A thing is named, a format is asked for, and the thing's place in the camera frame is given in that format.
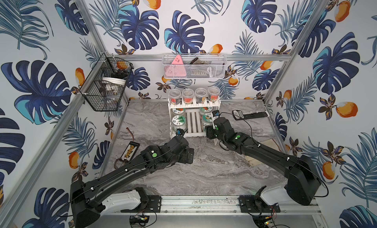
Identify jar with green tree lid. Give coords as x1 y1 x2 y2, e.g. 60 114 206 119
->
171 115 187 134

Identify aluminium mounting rail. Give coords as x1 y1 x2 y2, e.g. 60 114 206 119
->
100 191 322 216

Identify white bowl in basket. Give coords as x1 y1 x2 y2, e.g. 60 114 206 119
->
102 77 126 86

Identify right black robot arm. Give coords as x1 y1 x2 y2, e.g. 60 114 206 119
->
206 117 321 205

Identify white mesh wall basket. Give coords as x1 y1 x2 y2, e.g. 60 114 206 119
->
162 53 227 79

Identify black wire basket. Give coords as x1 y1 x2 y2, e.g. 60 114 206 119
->
79 53 134 112

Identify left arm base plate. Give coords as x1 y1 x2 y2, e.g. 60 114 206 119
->
121 187 162 213

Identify jar with strawberry lid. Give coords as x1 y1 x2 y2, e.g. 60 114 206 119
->
200 106 213 114

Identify jar with pineapple lid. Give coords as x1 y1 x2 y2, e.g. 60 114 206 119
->
202 113 213 132

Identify clear seed container dark seeds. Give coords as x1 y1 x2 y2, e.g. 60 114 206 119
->
195 88 208 104

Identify clear seed container red label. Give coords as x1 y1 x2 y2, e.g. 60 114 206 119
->
208 86 221 102

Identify white slatted wooden shelf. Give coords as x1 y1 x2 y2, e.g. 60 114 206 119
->
167 98 221 138

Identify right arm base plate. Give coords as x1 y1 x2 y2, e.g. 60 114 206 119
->
238 186 281 214

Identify pink triangular packet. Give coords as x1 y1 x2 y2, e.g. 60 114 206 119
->
164 55 187 79

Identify jar with tomato lid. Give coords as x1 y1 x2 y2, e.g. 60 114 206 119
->
171 108 186 116

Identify clear seed container front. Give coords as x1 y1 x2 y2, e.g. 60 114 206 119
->
182 89 195 104

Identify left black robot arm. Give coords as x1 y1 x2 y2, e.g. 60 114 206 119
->
70 135 194 228

